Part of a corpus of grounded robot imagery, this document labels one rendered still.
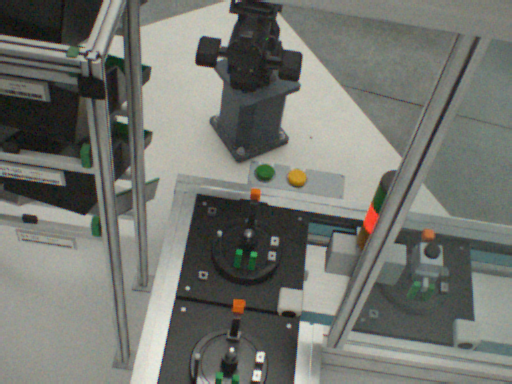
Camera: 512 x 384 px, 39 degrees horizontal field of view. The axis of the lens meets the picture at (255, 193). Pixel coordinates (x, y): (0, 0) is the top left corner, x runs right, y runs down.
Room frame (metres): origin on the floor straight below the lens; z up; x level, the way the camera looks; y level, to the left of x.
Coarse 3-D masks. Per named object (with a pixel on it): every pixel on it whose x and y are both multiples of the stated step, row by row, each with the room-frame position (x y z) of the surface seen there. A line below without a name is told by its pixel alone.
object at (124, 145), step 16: (128, 128) 0.83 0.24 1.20; (32, 144) 0.67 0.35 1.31; (48, 144) 0.71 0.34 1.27; (64, 144) 0.75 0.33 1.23; (80, 144) 0.76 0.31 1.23; (112, 144) 0.78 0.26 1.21; (128, 144) 0.79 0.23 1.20; (128, 160) 0.72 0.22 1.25; (64, 176) 0.60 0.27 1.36; (80, 176) 0.60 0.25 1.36; (16, 192) 0.59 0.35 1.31; (32, 192) 0.59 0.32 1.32; (48, 192) 0.59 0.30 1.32; (64, 192) 0.58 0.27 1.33; (80, 192) 0.58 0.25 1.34; (96, 192) 0.61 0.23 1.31; (64, 208) 0.57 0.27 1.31; (80, 208) 0.57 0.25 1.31
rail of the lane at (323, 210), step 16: (192, 176) 0.93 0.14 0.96; (192, 192) 0.89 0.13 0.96; (208, 192) 0.90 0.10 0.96; (224, 192) 0.90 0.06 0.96; (240, 192) 0.92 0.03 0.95; (272, 192) 0.92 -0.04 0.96; (288, 192) 0.93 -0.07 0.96; (288, 208) 0.89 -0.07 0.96; (304, 208) 0.90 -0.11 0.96; (320, 208) 0.91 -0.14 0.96; (336, 208) 0.92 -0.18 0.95; (352, 208) 0.92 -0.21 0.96; (368, 208) 0.93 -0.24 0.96; (336, 224) 0.89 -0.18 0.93; (352, 224) 0.90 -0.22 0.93
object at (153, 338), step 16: (176, 192) 0.88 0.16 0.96; (176, 208) 0.84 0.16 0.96; (192, 208) 0.85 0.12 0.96; (176, 224) 0.80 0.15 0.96; (176, 240) 0.77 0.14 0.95; (160, 256) 0.72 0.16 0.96; (176, 256) 0.73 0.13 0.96; (160, 272) 0.69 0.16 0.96; (176, 272) 0.69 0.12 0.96; (160, 288) 0.65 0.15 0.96; (176, 288) 0.66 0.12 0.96; (160, 304) 0.62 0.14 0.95; (160, 320) 0.59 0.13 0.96; (144, 336) 0.55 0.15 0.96; (160, 336) 0.56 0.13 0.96; (304, 336) 0.61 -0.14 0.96; (320, 336) 0.61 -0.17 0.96; (144, 352) 0.52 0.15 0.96; (160, 352) 0.53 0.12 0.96; (304, 352) 0.57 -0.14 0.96; (320, 352) 0.58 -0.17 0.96; (144, 368) 0.49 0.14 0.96; (304, 368) 0.54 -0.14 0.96; (320, 368) 0.55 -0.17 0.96
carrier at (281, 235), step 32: (192, 224) 0.80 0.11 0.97; (224, 224) 0.80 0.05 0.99; (256, 224) 0.81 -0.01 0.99; (288, 224) 0.84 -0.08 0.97; (192, 256) 0.73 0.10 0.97; (224, 256) 0.73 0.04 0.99; (256, 256) 0.71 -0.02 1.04; (288, 256) 0.77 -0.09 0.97; (192, 288) 0.66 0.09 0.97; (224, 288) 0.67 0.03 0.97; (256, 288) 0.68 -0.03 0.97; (288, 288) 0.69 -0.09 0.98
